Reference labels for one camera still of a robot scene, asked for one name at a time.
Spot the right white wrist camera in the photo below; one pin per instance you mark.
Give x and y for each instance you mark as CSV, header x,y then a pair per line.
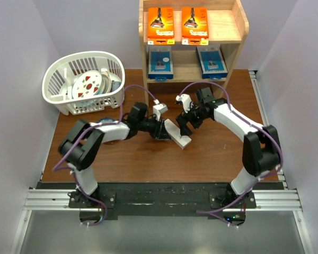
x,y
185,101

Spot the orange razor package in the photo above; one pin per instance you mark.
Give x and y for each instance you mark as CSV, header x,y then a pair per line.
x,y
160,28
195,26

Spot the blue razor box grey back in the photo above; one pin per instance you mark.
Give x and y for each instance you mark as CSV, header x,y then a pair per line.
x,y
211,62

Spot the white slim razor box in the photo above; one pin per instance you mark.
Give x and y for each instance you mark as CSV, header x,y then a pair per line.
x,y
181,141

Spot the wooden two-tier shelf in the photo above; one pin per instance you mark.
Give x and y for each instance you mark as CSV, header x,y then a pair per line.
x,y
228,27

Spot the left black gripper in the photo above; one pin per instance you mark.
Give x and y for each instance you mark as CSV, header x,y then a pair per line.
x,y
158,132

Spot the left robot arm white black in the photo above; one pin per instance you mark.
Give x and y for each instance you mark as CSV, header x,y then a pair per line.
x,y
81,145

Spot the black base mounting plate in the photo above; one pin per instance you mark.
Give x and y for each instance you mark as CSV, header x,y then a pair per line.
x,y
145,199

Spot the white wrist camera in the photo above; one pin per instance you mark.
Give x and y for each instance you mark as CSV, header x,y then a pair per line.
x,y
185,101
159,109

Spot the white plate with card suits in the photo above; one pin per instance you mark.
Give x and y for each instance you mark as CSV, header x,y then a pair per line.
x,y
87,84

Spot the blue patterned small bowl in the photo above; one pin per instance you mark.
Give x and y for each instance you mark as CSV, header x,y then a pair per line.
x,y
106,120

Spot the aluminium rail frame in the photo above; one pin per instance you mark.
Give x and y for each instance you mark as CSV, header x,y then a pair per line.
x,y
271,223

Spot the white plastic dish basket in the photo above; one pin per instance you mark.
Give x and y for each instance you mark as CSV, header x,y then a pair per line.
x,y
61,75

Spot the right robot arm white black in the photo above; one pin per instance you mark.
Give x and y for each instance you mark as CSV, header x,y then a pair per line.
x,y
261,147

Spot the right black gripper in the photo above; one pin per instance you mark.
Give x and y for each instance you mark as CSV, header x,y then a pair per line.
x,y
182,121

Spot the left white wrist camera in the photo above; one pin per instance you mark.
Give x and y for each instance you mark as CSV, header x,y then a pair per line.
x,y
159,109

